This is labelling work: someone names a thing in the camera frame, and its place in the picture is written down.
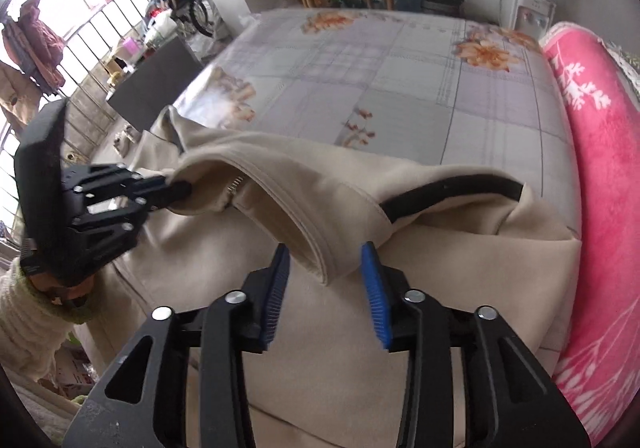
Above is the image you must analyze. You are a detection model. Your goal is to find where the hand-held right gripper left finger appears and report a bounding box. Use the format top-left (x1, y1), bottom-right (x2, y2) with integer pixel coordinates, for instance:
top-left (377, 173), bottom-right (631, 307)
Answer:
top-left (62, 243), bottom-right (292, 448)

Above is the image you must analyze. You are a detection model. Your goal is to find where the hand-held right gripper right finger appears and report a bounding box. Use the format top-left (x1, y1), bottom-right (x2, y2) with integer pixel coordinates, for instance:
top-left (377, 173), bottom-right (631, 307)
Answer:
top-left (361, 241), bottom-right (591, 448)

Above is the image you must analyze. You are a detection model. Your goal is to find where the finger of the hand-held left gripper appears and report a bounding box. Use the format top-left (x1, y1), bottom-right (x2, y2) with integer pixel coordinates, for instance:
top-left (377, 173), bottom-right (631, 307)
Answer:
top-left (62, 164), bottom-right (193, 203)
top-left (70, 200), bottom-right (171, 269)

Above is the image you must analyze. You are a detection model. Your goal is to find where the beige zip jacket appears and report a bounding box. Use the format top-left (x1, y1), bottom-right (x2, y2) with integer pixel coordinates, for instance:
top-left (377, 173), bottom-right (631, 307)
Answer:
top-left (82, 105), bottom-right (583, 448)

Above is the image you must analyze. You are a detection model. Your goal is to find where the person's left forearm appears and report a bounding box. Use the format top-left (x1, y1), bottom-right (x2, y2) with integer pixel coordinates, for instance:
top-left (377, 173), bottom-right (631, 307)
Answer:
top-left (0, 260), bottom-right (96, 381)

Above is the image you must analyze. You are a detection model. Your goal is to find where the person's left hand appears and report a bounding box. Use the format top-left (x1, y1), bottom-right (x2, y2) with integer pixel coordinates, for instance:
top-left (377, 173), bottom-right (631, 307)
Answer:
top-left (37, 275), bottom-right (96, 311)

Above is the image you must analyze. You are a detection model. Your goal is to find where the brown hanging coat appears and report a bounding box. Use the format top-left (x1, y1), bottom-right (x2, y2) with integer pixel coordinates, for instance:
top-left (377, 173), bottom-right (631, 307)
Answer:
top-left (0, 60), bottom-right (43, 129)

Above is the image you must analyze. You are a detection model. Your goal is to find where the metal window railing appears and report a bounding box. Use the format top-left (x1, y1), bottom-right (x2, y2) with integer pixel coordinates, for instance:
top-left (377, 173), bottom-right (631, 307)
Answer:
top-left (0, 0), bottom-right (161, 179)

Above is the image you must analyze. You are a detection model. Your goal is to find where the dark grey side table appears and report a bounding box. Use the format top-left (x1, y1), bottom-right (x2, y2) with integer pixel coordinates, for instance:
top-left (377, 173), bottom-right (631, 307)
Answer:
top-left (106, 35), bottom-right (206, 131)

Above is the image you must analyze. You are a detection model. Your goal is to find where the maroon hanging garment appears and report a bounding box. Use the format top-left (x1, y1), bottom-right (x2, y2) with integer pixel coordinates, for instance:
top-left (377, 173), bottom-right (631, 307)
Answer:
top-left (2, 0), bottom-right (68, 88)

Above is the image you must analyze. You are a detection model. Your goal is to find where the cardboard box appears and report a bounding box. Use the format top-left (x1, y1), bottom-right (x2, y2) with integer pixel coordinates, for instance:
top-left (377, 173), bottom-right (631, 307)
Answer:
top-left (42, 348), bottom-right (98, 386)

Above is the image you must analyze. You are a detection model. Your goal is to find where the white plastic container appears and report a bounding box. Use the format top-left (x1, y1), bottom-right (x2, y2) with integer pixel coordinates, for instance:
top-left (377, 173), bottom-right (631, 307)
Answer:
top-left (150, 12), bottom-right (176, 39)

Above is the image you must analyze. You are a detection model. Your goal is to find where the bicycle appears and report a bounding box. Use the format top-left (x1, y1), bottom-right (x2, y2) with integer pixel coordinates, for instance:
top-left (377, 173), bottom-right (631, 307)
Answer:
top-left (187, 0), bottom-right (221, 36)

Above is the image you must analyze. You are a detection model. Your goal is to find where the floral bed sheet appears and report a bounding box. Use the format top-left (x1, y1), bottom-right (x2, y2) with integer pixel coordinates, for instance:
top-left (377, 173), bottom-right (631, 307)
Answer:
top-left (170, 8), bottom-right (583, 239)

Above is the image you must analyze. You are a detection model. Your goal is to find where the pink floral blanket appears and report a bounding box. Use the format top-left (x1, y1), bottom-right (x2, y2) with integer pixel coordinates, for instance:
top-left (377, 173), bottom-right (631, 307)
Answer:
top-left (540, 22), bottom-right (640, 448)

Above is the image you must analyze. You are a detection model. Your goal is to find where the black trash bin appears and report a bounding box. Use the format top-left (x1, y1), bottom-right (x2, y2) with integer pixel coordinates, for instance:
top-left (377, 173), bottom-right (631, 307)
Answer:
top-left (420, 0), bottom-right (465, 18)

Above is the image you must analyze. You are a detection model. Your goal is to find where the white water dispenser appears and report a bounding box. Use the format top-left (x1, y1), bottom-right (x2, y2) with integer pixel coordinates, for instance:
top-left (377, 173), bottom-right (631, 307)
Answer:
top-left (500, 0), bottom-right (557, 41)

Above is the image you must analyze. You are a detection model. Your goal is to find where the white crochet cloth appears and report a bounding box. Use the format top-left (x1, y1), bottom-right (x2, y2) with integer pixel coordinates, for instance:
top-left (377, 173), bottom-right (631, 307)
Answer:
top-left (597, 38), bottom-right (640, 103)

